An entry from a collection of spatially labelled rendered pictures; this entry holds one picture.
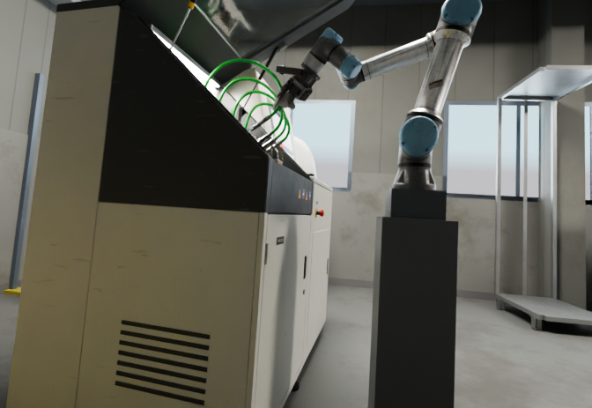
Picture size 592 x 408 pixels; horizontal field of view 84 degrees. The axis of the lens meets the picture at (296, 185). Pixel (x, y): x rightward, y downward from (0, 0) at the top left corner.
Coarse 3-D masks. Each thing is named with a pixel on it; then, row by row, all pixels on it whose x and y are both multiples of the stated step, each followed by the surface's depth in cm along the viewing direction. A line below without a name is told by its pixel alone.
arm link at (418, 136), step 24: (456, 0) 103; (480, 0) 101; (456, 24) 102; (456, 48) 104; (432, 72) 105; (432, 96) 104; (408, 120) 104; (432, 120) 102; (408, 144) 103; (432, 144) 101
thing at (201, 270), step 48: (96, 240) 106; (144, 240) 101; (192, 240) 97; (240, 240) 94; (96, 288) 104; (144, 288) 100; (192, 288) 96; (240, 288) 92; (96, 336) 102; (144, 336) 98; (192, 336) 94; (240, 336) 91; (96, 384) 101; (144, 384) 97; (192, 384) 93; (240, 384) 90
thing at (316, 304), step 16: (256, 96) 174; (272, 96) 201; (256, 112) 173; (288, 112) 239; (320, 192) 180; (320, 208) 182; (320, 224) 184; (320, 240) 185; (320, 256) 188; (320, 272) 190; (320, 288) 192; (320, 304) 195; (320, 320) 199; (304, 352) 156
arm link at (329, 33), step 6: (330, 30) 116; (324, 36) 117; (330, 36) 116; (336, 36) 116; (318, 42) 119; (324, 42) 118; (330, 42) 117; (336, 42) 117; (312, 48) 121; (318, 48) 119; (324, 48) 118; (330, 48) 117; (312, 54) 120; (318, 54) 119; (324, 54) 119; (324, 60) 121
